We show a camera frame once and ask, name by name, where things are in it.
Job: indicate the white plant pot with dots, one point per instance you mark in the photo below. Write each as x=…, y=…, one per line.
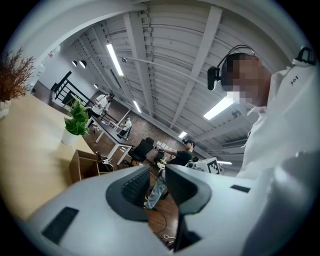
x=68, y=137

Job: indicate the person's white shirt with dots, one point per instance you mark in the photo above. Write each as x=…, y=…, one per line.
x=282, y=120

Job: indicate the black top white leg table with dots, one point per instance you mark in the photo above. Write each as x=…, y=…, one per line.
x=112, y=132

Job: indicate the red and white wall sign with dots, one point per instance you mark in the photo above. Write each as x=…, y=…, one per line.
x=53, y=52

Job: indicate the brown dried plant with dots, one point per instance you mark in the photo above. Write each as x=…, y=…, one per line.
x=15, y=77

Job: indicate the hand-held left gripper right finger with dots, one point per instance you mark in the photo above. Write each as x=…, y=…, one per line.
x=225, y=207

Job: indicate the person's head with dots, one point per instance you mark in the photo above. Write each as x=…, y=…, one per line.
x=247, y=75

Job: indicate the green leafy plant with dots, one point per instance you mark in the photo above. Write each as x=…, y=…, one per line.
x=76, y=122

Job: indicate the black office chair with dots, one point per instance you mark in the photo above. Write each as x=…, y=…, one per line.
x=141, y=150

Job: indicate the black stair railing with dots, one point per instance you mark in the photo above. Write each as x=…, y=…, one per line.
x=60, y=87

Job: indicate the white ceiling pipe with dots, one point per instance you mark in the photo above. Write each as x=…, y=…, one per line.
x=124, y=60

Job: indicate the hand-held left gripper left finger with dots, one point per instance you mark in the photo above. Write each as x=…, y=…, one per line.
x=87, y=200

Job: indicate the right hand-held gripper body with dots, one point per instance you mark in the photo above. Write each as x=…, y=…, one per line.
x=210, y=165

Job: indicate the black head-mounted camera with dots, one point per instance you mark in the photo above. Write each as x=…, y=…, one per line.
x=212, y=77

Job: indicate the white knobbly vase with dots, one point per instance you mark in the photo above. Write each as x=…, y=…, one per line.
x=4, y=108

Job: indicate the long ceiling light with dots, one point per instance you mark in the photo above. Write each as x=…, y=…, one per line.
x=115, y=60
x=182, y=134
x=137, y=106
x=217, y=108

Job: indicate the wooden organizer box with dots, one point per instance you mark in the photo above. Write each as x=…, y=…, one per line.
x=82, y=167

